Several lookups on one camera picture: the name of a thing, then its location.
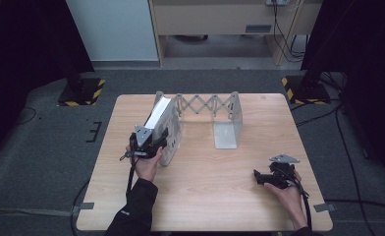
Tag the striped black stand base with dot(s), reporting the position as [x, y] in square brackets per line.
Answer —
[82, 93]
[306, 91]

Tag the person's left hand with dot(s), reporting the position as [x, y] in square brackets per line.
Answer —
[146, 168]

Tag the black curtain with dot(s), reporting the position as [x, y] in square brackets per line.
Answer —
[360, 39]
[23, 49]

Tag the white panel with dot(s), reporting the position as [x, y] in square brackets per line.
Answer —
[112, 29]

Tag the expandable metal bookend rack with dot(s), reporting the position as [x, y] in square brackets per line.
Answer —
[225, 134]

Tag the white power strip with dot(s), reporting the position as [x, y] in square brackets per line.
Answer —
[277, 2]

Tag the wooden desk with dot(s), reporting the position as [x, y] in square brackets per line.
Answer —
[213, 19]

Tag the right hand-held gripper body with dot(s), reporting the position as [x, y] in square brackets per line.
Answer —
[283, 173]

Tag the person's right hand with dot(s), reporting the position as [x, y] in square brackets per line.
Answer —
[287, 198]

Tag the grey tape piece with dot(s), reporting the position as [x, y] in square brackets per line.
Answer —
[84, 206]
[324, 207]

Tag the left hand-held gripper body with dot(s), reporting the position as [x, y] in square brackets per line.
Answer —
[143, 144]

